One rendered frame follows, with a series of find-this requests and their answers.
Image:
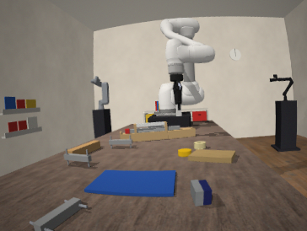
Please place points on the blue flat rectangular pad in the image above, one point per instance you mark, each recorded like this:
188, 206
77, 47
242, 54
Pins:
134, 183

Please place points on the tan flat board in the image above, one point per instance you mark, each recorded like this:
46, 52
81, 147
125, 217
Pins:
212, 156

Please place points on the cream roll of masking tape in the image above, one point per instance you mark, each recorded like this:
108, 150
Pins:
200, 145

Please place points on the tan wooden bar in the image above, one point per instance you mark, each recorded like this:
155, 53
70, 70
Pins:
90, 146

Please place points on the yellow short cylinder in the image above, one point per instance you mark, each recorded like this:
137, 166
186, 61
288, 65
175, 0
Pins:
184, 152

